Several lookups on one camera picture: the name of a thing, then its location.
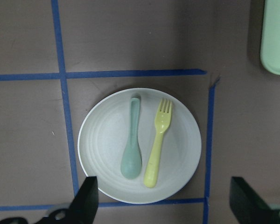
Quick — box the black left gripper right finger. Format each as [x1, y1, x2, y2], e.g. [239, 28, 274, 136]
[229, 176, 280, 224]

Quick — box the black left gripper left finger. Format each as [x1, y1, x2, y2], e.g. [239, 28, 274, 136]
[0, 176, 100, 224]

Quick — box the white round plate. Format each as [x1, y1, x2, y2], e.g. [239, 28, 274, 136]
[78, 88, 202, 204]

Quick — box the yellow plastic fork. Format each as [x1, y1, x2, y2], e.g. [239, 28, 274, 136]
[143, 99, 173, 188]

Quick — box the green plastic spoon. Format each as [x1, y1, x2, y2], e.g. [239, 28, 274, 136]
[120, 97, 142, 179]

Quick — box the light green tray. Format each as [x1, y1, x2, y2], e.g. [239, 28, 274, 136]
[260, 0, 280, 75]

